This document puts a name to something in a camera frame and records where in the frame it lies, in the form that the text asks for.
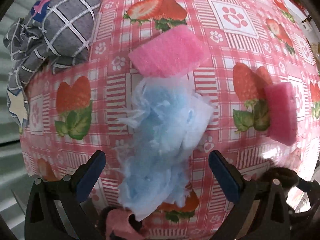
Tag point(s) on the pink brown soft sock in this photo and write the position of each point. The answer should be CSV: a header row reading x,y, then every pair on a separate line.
x,y
117,220

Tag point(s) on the grey checked star cloth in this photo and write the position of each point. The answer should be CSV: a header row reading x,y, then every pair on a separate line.
x,y
65,35

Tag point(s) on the purple brown knit scrunchie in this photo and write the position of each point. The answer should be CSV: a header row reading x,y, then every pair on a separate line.
x,y
282,176

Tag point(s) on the strawberry print pink tablecloth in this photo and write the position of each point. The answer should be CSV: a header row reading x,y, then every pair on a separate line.
x,y
240,17

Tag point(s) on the light blue fluffy cloth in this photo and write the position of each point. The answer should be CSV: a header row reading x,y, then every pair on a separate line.
x,y
160,140

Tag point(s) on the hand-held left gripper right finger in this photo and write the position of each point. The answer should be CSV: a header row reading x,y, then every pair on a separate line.
x,y
221,177

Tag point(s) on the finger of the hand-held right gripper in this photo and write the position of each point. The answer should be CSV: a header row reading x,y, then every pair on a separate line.
x,y
306,185

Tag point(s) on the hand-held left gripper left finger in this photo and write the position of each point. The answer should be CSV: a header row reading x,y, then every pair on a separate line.
x,y
91,175

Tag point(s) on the pink sponge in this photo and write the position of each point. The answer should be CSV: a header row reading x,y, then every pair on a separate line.
x,y
281,115
170,52

